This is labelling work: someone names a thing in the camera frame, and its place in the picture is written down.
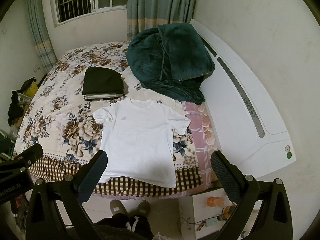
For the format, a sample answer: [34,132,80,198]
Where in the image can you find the white t-shirt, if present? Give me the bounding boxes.
[93,98,190,188]

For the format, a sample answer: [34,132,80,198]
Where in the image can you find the left grey slipper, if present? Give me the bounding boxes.
[110,200,128,215]

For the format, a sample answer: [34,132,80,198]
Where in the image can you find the grey slipper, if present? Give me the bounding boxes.
[135,200,151,217]
[110,200,128,215]

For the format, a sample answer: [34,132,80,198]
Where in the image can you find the black trousers legs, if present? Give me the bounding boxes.
[95,213,153,239]

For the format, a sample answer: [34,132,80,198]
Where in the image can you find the orange plastic bottle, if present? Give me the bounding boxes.
[206,196,232,208]

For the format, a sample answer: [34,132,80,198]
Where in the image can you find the floral bed sheet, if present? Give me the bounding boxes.
[14,42,203,199]

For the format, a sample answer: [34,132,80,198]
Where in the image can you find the right grey slipper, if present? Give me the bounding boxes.
[135,200,151,217]

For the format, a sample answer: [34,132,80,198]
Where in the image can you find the white bedside cabinet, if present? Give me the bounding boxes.
[178,188,236,239]

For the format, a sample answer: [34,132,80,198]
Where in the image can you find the clutter pile beside bed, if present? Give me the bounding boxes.
[0,76,41,160]

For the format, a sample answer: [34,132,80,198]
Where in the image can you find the folded white striped garment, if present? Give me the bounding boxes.
[84,93,124,101]

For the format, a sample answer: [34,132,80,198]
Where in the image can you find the white bed headboard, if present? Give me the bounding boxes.
[190,19,296,178]

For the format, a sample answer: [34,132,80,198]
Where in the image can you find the pink checked bed cover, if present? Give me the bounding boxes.
[182,101,217,191]

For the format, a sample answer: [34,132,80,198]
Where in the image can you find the folded black garment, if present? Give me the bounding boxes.
[82,67,124,95]

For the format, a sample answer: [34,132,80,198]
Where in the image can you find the green curtain left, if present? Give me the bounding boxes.
[26,0,57,74]

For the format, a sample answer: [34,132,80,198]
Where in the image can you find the green curtain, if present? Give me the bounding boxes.
[26,0,57,74]
[127,0,196,41]

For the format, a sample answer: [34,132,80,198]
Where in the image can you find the dark green plush blanket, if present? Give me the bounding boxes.
[126,23,215,105]

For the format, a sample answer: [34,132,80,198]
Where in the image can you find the green curtain right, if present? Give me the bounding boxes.
[127,0,196,41]

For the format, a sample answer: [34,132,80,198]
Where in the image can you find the black cable on cabinet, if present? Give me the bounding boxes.
[177,212,237,233]

